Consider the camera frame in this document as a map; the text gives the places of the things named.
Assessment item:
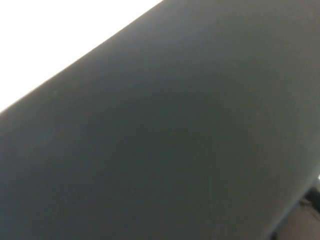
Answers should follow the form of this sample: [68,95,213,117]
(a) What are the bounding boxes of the black printed glasses case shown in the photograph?
[0,0,320,240]

